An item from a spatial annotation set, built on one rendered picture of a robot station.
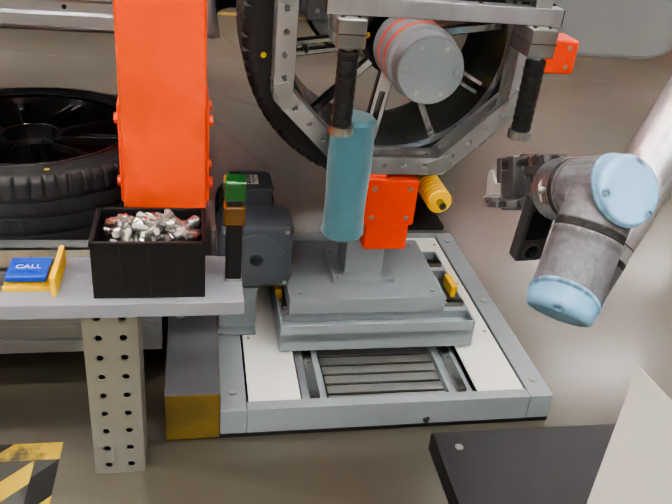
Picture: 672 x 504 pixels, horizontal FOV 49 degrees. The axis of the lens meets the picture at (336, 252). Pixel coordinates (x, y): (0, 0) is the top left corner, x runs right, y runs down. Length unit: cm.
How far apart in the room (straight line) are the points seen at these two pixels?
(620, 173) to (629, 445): 43
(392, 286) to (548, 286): 97
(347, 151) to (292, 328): 54
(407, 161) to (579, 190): 69
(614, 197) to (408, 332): 101
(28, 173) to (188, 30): 56
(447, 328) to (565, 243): 97
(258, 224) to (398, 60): 56
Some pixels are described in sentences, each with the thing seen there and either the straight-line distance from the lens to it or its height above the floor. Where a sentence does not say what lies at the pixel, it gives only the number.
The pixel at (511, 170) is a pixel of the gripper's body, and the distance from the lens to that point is 114.
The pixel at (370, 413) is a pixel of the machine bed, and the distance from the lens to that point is 174.
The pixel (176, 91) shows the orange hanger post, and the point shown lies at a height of 77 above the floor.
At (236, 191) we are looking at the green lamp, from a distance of 131.
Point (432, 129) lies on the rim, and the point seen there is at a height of 65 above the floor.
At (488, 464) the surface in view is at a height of 30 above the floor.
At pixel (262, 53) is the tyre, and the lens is 155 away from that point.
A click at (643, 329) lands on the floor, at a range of 241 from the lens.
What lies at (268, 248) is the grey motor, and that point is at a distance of 173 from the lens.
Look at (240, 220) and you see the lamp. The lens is 134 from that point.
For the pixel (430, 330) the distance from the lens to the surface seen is 188.
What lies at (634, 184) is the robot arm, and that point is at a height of 87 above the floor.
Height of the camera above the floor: 120
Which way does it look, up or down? 29 degrees down
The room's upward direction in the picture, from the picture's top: 6 degrees clockwise
